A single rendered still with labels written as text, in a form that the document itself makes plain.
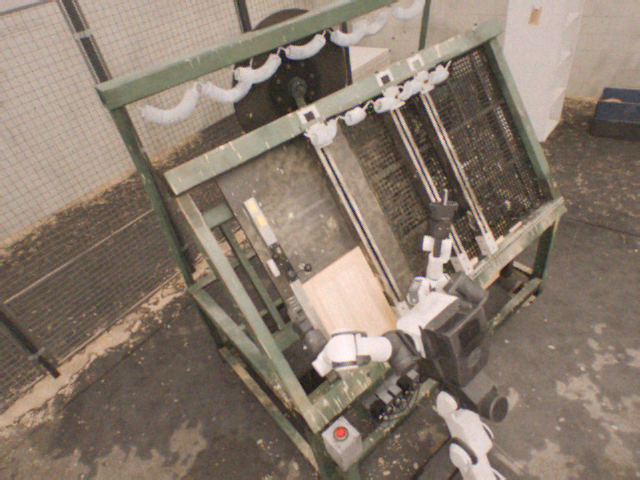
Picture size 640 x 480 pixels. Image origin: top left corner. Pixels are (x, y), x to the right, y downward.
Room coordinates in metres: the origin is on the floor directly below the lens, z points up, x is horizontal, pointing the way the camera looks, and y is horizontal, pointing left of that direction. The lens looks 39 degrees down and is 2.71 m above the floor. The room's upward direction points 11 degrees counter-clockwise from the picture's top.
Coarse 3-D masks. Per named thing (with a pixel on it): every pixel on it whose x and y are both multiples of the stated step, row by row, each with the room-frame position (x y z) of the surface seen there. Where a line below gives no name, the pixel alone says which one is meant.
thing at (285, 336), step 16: (448, 96) 2.44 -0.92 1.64; (368, 128) 2.12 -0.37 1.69; (496, 128) 2.48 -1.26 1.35; (496, 176) 2.24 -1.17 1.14; (512, 176) 2.28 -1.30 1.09; (224, 208) 1.63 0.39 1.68; (208, 224) 1.57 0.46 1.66; (224, 224) 1.60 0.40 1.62; (240, 256) 1.53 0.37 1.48; (256, 288) 1.45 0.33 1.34; (272, 304) 1.42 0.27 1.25; (272, 320) 1.39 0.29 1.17; (272, 336) 1.33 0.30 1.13; (288, 336) 1.32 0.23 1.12
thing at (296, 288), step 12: (252, 216) 1.58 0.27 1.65; (264, 228) 1.56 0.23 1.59; (264, 240) 1.53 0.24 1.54; (276, 240) 1.54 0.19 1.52; (276, 264) 1.49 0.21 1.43; (300, 288) 1.42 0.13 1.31; (300, 300) 1.39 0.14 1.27; (312, 312) 1.36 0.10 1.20; (312, 324) 1.33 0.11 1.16; (336, 372) 1.22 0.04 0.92; (348, 372) 1.21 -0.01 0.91
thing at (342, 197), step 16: (304, 112) 1.90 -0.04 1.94; (320, 128) 1.88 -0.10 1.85; (320, 160) 1.82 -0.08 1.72; (336, 176) 1.80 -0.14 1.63; (336, 192) 1.75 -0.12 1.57; (352, 208) 1.72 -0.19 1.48; (352, 224) 1.67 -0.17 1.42; (368, 240) 1.64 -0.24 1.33; (368, 256) 1.60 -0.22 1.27; (384, 272) 1.56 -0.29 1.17; (384, 288) 1.52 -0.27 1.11; (400, 304) 1.46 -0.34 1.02
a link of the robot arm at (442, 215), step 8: (432, 208) 1.46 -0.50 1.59; (440, 208) 1.46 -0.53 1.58; (448, 208) 1.45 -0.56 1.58; (456, 208) 1.46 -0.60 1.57; (432, 216) 1.47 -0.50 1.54; (440, 216) 1.45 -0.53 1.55; (448, 216) 1.45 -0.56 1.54; (432, 224) 1.46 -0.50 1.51; (440, 224) 1.43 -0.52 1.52; (448, 224) 1.43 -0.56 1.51; (440, 232) 1.42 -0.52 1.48
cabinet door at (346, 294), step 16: (352, 256) 1.60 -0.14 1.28; (320, 272) 1.52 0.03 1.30; (336, 272) 1.53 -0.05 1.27; (352, 272) 1.55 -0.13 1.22; (368, 272) 1.57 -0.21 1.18; (304, 288) 1.44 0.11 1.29; (320, 288) 1.46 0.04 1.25; (336, 288) 1.48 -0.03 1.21; (352, 288) 1.50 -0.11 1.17; (368, 288) 1.52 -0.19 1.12; (320, 304) 1.41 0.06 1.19; (336, 304) 1.43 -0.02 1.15; (352, 304) 1.45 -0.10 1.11; (368, 304) 1.47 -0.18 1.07; (384, 304) 1.49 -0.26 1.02; (336, 320) 1.38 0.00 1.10; (352, 320) 1.40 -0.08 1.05; (368, 320) 1.42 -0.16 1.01; (384, 320) 1.43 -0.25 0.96
